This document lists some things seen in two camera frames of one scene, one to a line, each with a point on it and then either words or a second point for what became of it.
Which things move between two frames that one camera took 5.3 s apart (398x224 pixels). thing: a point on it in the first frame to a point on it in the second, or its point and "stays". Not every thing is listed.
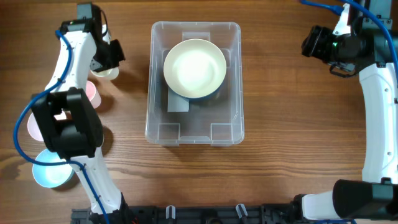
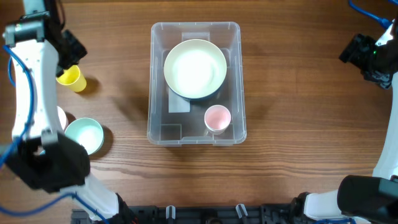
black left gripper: (111, 55) to (72, 50)
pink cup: (93, 94) to (217, 118)
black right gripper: (315, 43) to (352, 50)
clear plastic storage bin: (218, 121) stays
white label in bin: (176, 102) stays
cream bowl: (194, 68) stays
